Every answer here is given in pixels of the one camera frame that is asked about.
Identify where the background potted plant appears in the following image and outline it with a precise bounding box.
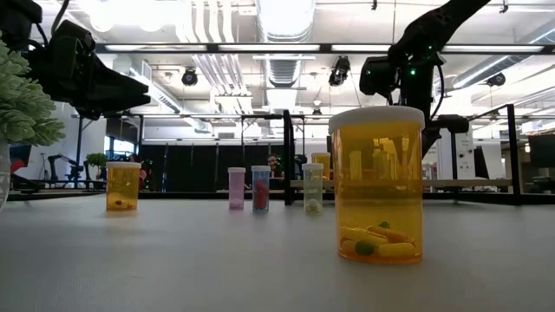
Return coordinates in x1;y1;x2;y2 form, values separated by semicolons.
85;152;108;181

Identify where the black overhead camera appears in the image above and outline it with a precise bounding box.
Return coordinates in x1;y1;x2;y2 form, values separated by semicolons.
328;55;351;88

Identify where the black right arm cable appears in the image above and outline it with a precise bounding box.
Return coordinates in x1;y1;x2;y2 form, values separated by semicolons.
431;63;446;121

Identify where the black partition wall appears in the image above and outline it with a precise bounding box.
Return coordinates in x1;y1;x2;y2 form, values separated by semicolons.
140;142;287;192

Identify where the artificial green potted plant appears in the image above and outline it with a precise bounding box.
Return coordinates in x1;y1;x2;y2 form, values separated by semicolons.
0;32;66;213

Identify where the black ceiling spotlight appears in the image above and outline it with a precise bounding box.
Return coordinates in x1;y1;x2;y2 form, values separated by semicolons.
180;68;199;88
485;72;507;88

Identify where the small pink pill bottle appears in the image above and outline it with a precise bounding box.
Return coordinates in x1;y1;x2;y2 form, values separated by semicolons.
227;166;246;211

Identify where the small green pill bottle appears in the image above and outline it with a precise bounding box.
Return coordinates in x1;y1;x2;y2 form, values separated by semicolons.
302;162;324;216

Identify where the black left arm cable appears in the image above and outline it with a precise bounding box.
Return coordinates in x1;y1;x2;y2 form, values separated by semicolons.
49;0;71;38

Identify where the wooden shelf board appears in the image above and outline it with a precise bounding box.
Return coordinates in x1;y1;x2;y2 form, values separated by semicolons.
289;179;513;189

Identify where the dark monitor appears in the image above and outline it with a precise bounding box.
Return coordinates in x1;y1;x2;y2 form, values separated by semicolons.
527;133;555;168

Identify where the silver ventilation duct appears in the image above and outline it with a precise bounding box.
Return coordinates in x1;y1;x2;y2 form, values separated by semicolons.
255;0;317;88

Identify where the blue bottle with red pills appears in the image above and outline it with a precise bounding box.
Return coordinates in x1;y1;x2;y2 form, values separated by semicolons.
251;165;271;213

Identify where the black shelf post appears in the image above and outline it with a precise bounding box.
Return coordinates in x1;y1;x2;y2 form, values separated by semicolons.
282;108;297;207

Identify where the large orange pill bottle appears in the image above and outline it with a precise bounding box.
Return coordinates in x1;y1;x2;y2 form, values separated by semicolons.
328;106;426;265
310;152;333;181
106;161;142;212

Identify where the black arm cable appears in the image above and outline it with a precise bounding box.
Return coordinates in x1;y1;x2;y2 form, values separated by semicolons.
49;0;71;38
431;63;446;121

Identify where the black overhead crossbar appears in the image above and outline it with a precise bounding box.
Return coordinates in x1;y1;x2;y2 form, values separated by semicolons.
94;42;555;55

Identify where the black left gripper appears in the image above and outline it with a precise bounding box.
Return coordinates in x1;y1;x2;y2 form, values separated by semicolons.
28;20;152;119

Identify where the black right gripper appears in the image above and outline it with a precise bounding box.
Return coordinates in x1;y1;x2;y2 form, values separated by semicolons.
401;60;470;158

